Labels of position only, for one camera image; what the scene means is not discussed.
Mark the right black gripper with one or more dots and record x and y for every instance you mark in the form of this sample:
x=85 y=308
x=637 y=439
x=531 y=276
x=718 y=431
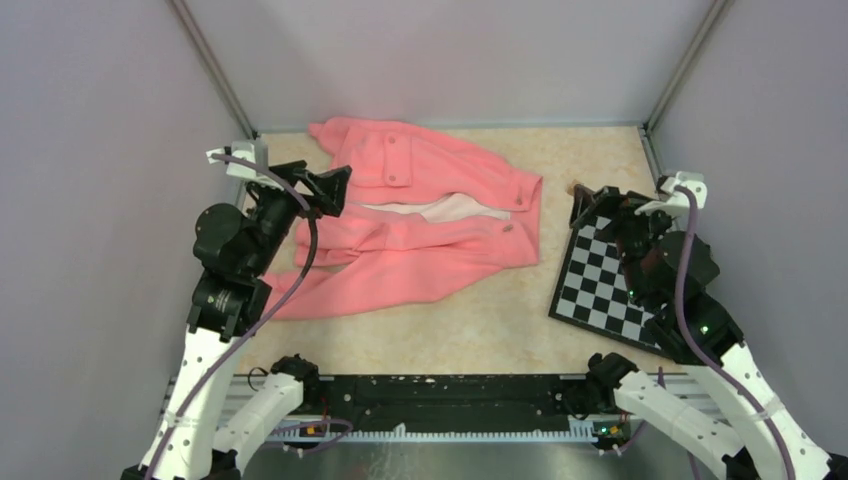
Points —
x=620 y=206

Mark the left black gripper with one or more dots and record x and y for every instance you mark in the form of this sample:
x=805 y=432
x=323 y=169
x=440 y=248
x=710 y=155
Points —
x=328 y=188

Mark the pink zip-up jacket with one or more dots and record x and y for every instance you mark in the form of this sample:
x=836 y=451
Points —
x=426 y=215

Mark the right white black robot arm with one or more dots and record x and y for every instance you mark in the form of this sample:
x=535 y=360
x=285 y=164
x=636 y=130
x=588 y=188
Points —
x=667 y=269

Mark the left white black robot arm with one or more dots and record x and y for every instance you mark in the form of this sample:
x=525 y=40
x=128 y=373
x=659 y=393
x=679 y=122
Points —
x=229 y=304

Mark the black white checkerboard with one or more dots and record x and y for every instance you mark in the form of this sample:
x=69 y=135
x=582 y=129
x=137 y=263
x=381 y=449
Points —
x=591 y=292

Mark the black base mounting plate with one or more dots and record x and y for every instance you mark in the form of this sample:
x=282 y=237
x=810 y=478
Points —
x=475 y=404

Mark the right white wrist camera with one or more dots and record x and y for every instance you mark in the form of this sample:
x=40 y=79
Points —
x=678 y=193

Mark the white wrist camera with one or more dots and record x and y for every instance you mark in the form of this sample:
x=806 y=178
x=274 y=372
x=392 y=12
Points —
x=246 y=160
x=678 y=193

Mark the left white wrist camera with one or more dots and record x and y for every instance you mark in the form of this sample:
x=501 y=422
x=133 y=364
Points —
x=246 y=160

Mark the aluminium front rail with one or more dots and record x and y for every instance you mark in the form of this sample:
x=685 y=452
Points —
x=311 y=430

